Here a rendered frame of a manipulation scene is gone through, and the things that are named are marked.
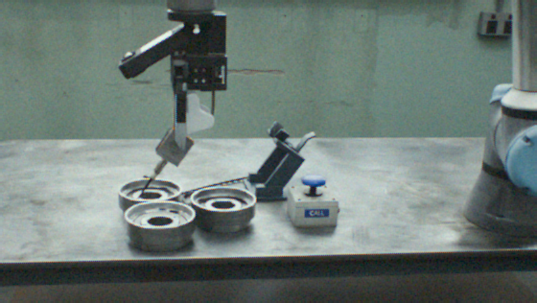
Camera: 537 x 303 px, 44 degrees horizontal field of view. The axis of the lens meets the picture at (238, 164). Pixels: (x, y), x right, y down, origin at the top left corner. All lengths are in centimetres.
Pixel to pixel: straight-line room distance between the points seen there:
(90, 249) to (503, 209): 65
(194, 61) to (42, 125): 179
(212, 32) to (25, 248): 42
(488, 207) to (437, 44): 176
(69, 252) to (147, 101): 172
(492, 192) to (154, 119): 177
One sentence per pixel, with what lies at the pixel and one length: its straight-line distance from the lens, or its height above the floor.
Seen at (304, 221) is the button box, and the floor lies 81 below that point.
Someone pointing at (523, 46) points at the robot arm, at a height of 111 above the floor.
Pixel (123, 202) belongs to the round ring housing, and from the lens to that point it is 110.
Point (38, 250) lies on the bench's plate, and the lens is 103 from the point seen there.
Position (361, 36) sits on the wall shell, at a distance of 275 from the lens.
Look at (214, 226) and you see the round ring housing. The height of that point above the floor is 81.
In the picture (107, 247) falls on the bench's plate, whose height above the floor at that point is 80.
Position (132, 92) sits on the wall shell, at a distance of 268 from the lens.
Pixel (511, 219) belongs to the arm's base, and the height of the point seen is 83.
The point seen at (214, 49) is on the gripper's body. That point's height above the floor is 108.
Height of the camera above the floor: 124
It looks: 19 degrees down
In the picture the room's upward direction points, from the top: 2 degrees clockwise
